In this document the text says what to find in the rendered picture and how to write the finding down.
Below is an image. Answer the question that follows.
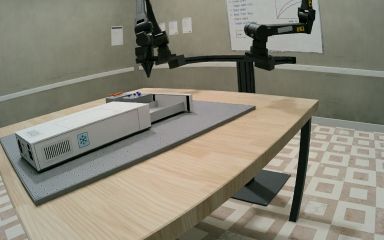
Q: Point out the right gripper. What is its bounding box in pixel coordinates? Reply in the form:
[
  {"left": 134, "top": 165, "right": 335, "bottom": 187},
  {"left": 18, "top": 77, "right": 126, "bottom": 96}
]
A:
[{"left": 135, "top": 56, "right": 160, "bottom": 78}]

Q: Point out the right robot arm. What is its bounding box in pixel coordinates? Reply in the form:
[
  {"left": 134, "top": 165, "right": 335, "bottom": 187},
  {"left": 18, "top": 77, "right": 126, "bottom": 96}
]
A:
[{"left": 134, "top": 0, "right": 177, "bottom": 61}]

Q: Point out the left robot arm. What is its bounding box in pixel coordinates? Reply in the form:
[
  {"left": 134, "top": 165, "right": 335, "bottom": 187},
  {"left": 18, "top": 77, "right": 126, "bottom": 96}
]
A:
[{"left": 244, "top": 0, "right": 316, "bottom": 61}]

